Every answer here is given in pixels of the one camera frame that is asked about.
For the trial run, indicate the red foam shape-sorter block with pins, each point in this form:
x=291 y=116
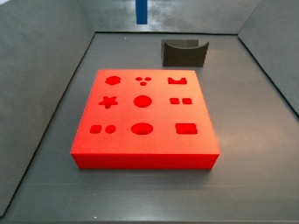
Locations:
x=145 y=121

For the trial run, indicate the dark grey curved foam holder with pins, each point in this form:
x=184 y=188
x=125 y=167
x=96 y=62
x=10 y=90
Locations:
x=182 y=52

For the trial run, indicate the blue vertical strip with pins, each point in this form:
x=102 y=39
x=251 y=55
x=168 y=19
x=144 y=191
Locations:
x=140 y=11

